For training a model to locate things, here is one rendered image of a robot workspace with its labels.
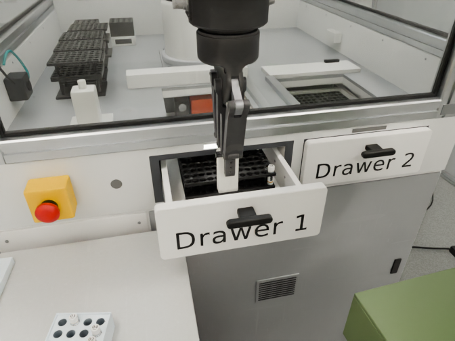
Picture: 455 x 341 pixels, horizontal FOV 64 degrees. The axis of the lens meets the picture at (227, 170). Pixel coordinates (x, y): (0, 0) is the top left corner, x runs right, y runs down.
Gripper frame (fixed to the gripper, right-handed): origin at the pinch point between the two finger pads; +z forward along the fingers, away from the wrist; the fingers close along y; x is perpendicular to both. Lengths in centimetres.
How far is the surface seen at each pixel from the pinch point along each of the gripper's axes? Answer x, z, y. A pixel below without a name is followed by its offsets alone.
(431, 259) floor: 110, 99, -52
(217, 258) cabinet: 1.4, 37.3, -17.2
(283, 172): 14.5, 11.4, -13.5
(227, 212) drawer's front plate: 0.3, 9.0, -0.9
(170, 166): -7.4, 15.9, -27.4
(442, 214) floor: 137, 100, -79
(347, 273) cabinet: 39, 52, -17
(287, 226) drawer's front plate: 11.1, 14.2, -0.9
